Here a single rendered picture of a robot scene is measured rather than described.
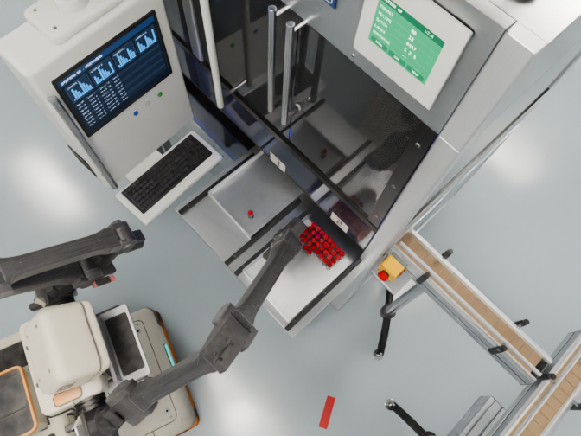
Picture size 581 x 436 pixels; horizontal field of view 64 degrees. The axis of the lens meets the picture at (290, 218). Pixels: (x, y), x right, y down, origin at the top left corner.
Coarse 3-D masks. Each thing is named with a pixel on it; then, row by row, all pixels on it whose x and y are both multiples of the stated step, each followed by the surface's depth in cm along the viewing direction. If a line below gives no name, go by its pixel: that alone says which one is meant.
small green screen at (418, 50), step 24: (384, 0) 84; (408, 0) 80; (360, 24) 93; (384, 24) 88; (408, 24) 83; (432, 24) 79; (456, 24) 76; (360, 48) 98; (384, 48) 92; (408, 48) 87; (432, 48) 83; (456, 48) 79; (384, 72) 97; (408, 72) 91; (432, 72) 86; (432, 96) 91
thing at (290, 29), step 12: (288, 24) 104; (300, 24) 107; (288, 36) 107; (288, 48) 110; (288, 60) 114; (288, 72) 118; (288, 84) 123; (288, 96) 128; (288, 108) 134; (300, 108) 140
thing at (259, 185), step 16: (256, 160) 198; (240, 176) 195; (256, 176) 195; (272, 176) 196; (288, 176) 196; (208, 192) 188; (224, 192) 192; (240, 192) 192; (256, 192) 193; (272, 192) 193; (288, 192) 193; (224, 208) 186; (240, 208) 190; (256, 208) 190; (272, 208) 190; (240, 224) 187; (256, 224) 187
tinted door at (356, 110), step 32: (320, 64) 117; (352, 64) 107; (320, 96) 127; (352, 96) 116; (384, 96) 106; (320, 128) 139; (352, 128) 126; (384, 128) 114; (416, 128) 105; (320, 160) 154; (352, 160) 137; (384, 160) 124; (352, 192) 152
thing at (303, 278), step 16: (304, 256) 183; (256, 272) 180; (288, 272) 181; (304, 272) 181; (320, 272) 181; (336, 272) 182; (272, 288) 178; (288, 288) 178; (304, 288) 179; (320, 288) 179; (272, 304) 174; (288, 304) 176; (304, 304) 177; (288, 320) 171
